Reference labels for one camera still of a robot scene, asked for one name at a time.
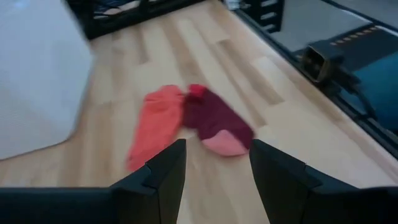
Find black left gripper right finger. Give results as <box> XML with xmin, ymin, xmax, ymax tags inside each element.
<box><xmin>248</xmin><ymin>139</ymin><xmax>323</xmax><ymax>224</ymax></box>

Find dark mat orange dashes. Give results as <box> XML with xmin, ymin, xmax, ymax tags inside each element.
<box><xmin>326</xmin><ymin>24</ymin><xmax>398</xmax><ymax>63</ymax></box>

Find maroon sock pink toe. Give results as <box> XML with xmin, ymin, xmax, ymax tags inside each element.
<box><xmin>181</xmin><ymin>83</ymin><xmax>256</xmax><ymax>157</ymax></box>

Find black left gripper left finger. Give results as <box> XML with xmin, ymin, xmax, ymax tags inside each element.
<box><xmin>110</xmin><ymin>139</ymin><xmax>187</xmax><ymax>224</ymax></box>

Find coral orange sock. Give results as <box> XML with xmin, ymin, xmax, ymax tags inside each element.
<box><xmin>126</xmin><ymin>84</ymin><xmax>187</xmax><ymax>172</ymax></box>

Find white perforated plastic bin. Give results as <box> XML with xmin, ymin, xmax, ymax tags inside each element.
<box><xmin>0</xmin><ymin>0</ymin><xmax>95</xmax><ymax>161</ymax></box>

